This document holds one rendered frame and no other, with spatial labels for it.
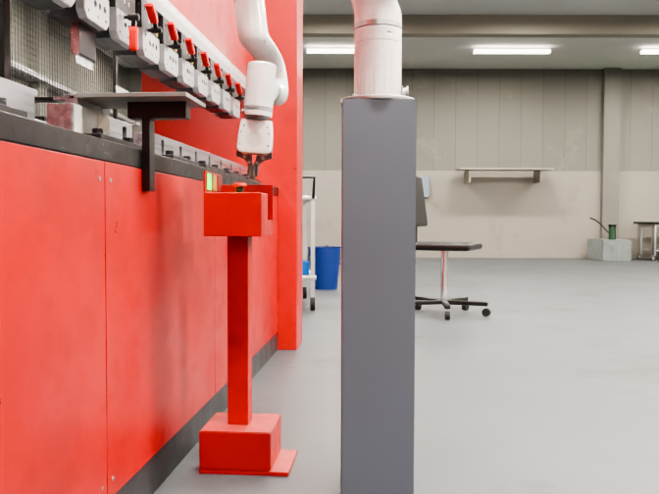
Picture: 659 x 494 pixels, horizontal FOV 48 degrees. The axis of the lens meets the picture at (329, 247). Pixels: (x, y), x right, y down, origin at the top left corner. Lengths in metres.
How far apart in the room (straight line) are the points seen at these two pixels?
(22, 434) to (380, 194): 0.96
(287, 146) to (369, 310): 2.26
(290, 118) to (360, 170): 2.21
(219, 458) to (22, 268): 1.01
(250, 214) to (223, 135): 2.05
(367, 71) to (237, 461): 1.10
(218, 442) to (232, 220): 0.62
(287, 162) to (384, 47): 2.15
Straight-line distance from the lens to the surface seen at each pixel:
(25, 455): 1.36
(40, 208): 1.36
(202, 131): 4.06
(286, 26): 4.08
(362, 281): 1.80
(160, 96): 1.77
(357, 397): 1.84
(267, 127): 2.15
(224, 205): 2.03
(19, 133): 1.30
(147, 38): 2.27
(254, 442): 2.10
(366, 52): 1.87
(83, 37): 1.94
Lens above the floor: 0.71
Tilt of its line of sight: 2 degrees down
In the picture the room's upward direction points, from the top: straight up
